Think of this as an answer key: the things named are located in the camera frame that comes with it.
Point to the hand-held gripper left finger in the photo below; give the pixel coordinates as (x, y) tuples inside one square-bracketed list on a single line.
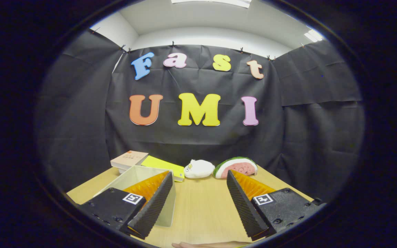
[(155, 206)]

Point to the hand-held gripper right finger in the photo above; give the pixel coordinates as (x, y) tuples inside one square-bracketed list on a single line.
[(246, 210)]

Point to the grey-green fabric storage box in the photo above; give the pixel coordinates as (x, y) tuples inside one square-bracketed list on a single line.
[(133, 175)]

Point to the yellow book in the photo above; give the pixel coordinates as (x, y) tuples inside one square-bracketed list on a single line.
[(160, 163)]

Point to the watermelon slice plush toy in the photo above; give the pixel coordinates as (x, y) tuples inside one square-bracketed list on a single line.
[(240, 167)]

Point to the beige book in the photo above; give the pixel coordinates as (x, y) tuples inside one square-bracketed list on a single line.
[(129, 159)]

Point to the white plush toy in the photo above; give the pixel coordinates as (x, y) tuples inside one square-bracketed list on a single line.
[(200, 169)]

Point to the black backdrop cloth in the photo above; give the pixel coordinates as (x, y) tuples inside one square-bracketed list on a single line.
[(198, 141)]

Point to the small ceiling light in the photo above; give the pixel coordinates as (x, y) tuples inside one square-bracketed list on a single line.
[(312, 35)]

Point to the long ceiling light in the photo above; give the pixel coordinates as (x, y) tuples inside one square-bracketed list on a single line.
[(219, 2)]

